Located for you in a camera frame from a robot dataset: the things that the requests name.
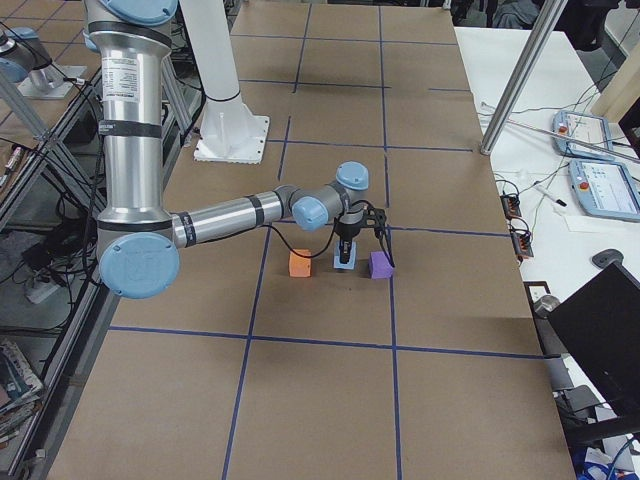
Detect left black power adapter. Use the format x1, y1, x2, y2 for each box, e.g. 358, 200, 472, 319
500, 193, 521, 220

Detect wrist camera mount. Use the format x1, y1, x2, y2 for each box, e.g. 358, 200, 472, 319
363, 207, 387, 237

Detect aluminium frame post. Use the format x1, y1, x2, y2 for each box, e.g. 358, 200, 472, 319
480, 1, 567, 155

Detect orange foam block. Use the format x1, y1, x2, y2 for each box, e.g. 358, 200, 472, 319
288, 249, 312, 278

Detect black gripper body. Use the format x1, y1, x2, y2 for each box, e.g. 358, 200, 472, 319
335, 221, 362, 248

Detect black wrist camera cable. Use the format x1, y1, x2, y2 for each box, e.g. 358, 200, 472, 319
362, 200, 397, 269

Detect lower teach pendant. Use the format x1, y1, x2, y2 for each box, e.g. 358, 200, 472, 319
568, 159, 639, 223

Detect light blue foam block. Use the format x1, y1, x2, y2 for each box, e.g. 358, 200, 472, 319
332, 242, 359, 274

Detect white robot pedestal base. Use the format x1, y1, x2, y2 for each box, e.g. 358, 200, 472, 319
179, 0, 270, 164

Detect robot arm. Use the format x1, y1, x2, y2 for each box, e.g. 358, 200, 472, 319
85, 1, 369, 299

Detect stack of magazines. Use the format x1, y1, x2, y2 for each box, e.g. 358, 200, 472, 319
1, 338, 44, 449

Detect teach pendant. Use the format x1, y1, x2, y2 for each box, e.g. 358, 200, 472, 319
552, 110, 614, 161
568, 159, 639, 223

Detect purple foam block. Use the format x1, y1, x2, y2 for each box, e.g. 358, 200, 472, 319
368, 251, 394, 280

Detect black marker pen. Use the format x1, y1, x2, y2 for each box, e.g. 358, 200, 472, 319
536, 184, 567, 207

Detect upper teach pendant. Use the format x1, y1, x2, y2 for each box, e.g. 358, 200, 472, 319
552, 110, 614, 161

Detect black monitor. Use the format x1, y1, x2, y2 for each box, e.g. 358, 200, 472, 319
548, 262, 639, 415

